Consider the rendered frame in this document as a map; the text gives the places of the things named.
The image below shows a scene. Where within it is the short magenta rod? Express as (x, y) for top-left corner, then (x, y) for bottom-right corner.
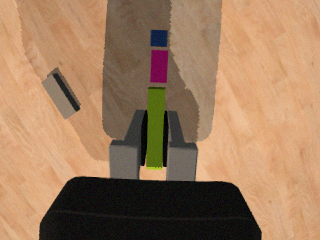
(150, 50), (168, 83)

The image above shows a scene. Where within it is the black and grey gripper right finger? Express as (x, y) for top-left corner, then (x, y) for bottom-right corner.
(163, 111), (198, 181)

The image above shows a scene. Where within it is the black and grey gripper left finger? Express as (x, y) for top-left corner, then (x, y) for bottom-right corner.
(109, 110), (148, 180)

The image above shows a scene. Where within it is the grey rod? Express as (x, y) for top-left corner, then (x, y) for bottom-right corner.
(41, 73), (80, 120)

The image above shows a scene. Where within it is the lime green rod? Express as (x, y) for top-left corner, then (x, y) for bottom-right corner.
(146, 87), (166, 170)

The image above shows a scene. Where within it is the small blue cube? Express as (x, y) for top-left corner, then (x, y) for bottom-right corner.
(150, 30), (168, 47)

